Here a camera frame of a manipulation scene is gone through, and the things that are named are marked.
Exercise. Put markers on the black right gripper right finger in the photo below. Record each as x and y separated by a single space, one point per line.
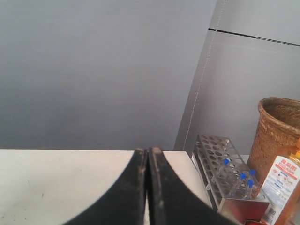
171 202

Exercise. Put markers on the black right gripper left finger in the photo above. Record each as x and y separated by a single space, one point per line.
124 202

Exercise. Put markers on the black test tube rack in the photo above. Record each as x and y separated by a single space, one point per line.
209 153

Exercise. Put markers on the blue capped test tube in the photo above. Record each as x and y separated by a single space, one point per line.
251 174
248 190
224 169
237 184

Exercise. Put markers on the orange liquid bottle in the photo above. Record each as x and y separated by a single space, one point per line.
282 187

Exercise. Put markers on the woven wicker basket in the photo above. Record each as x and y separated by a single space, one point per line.
278 125

